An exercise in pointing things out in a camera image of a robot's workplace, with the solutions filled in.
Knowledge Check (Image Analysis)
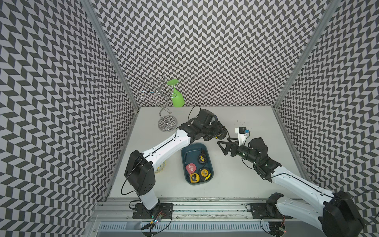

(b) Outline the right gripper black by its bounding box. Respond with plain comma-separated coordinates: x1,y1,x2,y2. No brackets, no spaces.
217,137,258,165

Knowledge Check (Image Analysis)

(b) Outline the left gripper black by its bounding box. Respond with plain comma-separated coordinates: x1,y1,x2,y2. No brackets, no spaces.
201,120,226,141

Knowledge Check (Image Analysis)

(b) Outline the teal plastic storage tray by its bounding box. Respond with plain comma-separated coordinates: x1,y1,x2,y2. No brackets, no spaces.
181,143,214,185

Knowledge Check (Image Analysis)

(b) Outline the large yellow black tape measure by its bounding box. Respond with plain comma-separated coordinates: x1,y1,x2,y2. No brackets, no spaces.
215,130,228,140

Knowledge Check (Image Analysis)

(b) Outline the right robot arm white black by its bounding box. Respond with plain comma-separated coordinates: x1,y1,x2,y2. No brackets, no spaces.
218,137,365,237

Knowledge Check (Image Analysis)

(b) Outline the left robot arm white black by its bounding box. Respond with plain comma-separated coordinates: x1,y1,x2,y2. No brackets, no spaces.
124,118,227,211

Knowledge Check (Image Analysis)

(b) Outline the pink tape measure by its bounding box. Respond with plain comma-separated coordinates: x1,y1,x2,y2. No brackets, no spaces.
185,163,197,175

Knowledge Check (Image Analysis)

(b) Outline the yellow tape measure front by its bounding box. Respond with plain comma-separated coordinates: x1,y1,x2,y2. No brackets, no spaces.
190,173,200,183

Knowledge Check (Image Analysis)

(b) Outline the green plastic cup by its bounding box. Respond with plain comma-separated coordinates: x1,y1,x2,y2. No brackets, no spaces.
167,79,185,108

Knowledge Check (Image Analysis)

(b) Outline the yellow patterned small bowl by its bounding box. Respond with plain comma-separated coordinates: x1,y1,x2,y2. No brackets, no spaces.
155,162,166,173

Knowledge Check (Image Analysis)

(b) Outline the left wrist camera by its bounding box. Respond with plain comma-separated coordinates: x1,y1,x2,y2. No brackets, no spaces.
196,109,218,125

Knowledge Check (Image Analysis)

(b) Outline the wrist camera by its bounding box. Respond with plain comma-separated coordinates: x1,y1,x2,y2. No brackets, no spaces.
235,126,250,146
196,109,218,125

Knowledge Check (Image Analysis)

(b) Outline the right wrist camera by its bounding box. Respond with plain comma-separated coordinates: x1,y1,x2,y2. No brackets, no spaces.
235,126,250,146

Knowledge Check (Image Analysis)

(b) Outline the chrome wire cup stand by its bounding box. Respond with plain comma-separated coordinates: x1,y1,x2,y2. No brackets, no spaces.
140,76,178,132

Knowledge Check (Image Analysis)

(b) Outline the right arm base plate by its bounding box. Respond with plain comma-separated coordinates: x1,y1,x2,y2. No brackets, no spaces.
245,202,293,220

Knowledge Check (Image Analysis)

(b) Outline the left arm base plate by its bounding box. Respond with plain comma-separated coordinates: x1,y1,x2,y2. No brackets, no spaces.
132,203,174,219

